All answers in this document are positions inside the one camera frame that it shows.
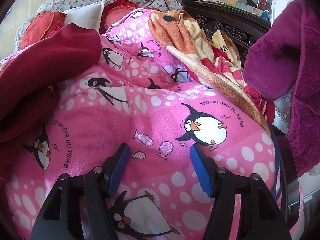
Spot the dark red fleece garment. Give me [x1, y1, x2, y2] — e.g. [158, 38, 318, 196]
[1, 23, 101, 185]

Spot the pink penguin quilt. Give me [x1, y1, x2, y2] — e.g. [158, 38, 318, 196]
[1, 8, 278, 239]

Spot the orange cartoon blanket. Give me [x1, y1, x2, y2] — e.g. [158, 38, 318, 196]
[149, 10, 275, 132]

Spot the purple fleece sleeve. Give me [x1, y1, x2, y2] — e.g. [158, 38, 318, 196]
[243, 0, 319, 176]

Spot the dark carved wooden cabinet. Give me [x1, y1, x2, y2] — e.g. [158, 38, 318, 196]
[181, 0, 271, 66]

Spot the left red heart cushion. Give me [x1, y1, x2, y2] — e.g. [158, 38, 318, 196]
[20, 11, 67, 49]

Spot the red heart cushion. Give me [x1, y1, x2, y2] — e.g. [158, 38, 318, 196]
[20, 11, 67, 49]
[99, 0, 139, 34]

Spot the white pillow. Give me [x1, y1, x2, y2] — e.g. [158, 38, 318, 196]
[63, 0, 105, 32]

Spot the right red heart cushion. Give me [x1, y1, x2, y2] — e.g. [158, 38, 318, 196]
[99, 0, 139, 34]

